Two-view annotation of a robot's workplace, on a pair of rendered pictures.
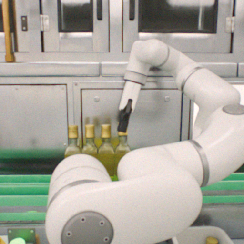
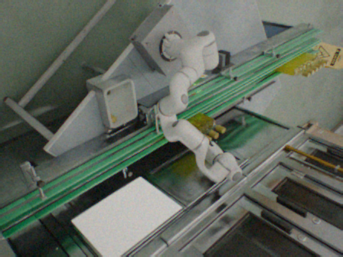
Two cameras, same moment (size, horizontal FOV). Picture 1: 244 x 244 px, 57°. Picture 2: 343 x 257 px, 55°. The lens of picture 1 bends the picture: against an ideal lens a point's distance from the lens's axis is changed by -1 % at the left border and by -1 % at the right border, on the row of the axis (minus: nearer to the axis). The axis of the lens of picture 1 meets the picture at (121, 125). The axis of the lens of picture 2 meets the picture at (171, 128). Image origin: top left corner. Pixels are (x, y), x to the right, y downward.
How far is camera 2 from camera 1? 131 cm
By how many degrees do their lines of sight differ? 51
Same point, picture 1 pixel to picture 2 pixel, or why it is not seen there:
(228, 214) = (105, 144)
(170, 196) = (194, 45)
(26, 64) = (277, 150)
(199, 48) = (201, 235)
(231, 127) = (183, 87)
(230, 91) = (184, 123)
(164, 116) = (181, 181)
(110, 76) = not seen: hidden behind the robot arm
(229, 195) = (111, 153)
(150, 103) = (197, 181)
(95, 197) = (208, 37)
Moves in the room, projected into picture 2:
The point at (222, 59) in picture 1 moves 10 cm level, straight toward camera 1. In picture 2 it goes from (180, 239) to (186, 219)
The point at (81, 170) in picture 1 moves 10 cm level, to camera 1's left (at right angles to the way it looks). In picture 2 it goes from (213, 50) to (228, 43)
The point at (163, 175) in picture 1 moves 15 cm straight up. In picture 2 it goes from (199, 48) to (227, 56)
